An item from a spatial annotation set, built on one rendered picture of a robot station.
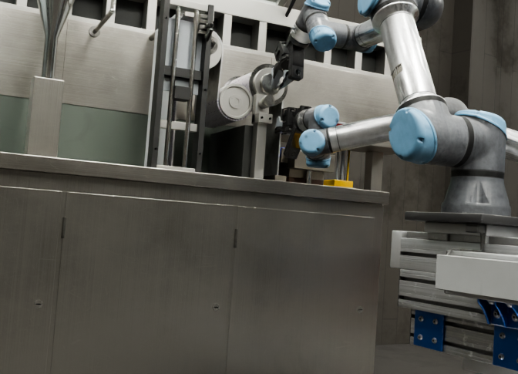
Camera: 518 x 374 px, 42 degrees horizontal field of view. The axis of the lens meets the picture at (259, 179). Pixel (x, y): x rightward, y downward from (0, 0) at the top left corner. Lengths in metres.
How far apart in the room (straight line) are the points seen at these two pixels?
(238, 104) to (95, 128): 0.53
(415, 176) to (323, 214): 3.00
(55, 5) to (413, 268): 1.35
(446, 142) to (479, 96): 3.87
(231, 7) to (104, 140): 0.73
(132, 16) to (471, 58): 3.22
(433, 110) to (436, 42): 3.87
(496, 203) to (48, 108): 1.35
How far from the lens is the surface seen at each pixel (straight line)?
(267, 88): 2.35
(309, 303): 2.13
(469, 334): 1.60
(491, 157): 1.58
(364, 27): 2.08
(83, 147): 2.49
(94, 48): 2.54
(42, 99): 2.21
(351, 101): 2.92
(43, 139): 2.20
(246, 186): 1.98
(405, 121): 1.51
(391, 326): 5.01
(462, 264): 1.39
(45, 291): 1.87
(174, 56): 2.13
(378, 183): 3.16
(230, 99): 2.31
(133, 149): 2.53
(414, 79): 1.58
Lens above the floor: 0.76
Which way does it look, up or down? 4 degrees up
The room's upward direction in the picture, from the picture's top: 4 degrees clockwise
